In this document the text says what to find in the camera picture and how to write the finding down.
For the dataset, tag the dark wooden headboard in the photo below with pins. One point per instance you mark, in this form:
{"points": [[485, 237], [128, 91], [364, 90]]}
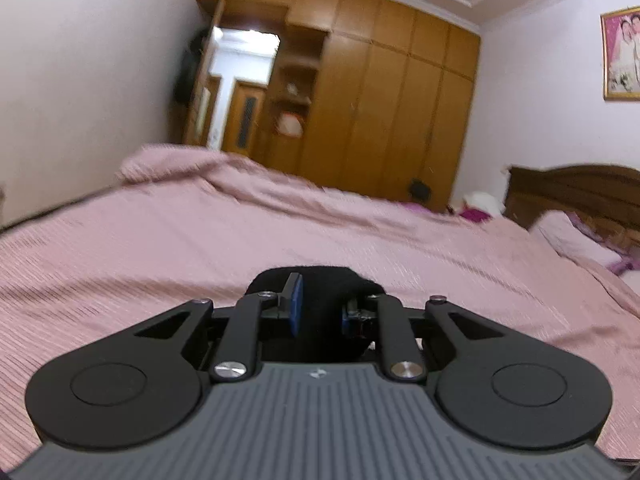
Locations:
{"points": [[605, 197]]}

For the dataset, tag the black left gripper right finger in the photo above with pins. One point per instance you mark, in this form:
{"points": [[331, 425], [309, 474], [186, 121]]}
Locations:
{"points": [[378, 329]]}

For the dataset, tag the pink pillow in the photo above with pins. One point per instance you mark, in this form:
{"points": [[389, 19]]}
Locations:
{"points": [[571, 238]]}

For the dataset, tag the white plush toy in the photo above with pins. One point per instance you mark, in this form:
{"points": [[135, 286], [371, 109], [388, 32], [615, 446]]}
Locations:
{"points": [[480, 203]]}

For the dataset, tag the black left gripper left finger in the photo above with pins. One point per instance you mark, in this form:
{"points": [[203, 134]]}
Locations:
{"points": [[264, 316]]}

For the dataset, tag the wooden wardrobe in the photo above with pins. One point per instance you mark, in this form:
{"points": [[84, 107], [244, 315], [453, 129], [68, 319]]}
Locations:
{"points": [[385, 90]]}

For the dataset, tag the small black object by wardrobe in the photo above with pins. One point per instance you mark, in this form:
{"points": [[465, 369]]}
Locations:
{"points": [[419, 191]]}

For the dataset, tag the black small garment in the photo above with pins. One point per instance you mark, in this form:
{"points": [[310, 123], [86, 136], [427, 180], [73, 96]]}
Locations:
{"points": [[317, 329]]}

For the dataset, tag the pink item on shelf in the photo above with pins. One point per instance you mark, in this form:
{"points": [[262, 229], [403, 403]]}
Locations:
{"points": [[290, 124]]}

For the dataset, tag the wooden door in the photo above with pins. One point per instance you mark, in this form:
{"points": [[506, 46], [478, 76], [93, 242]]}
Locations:
{"points": [[245, 108]]}

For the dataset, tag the dark clothes hanging by door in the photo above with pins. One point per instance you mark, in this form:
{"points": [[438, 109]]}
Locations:
{"points": [[189, 67]]}

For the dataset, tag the pink checked bed sheet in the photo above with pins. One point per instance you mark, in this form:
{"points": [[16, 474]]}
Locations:
{"points": [[186, 223]]}

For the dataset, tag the framed wedding photo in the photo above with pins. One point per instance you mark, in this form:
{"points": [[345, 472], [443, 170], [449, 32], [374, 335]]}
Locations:
{"points": [[620, 48]]}

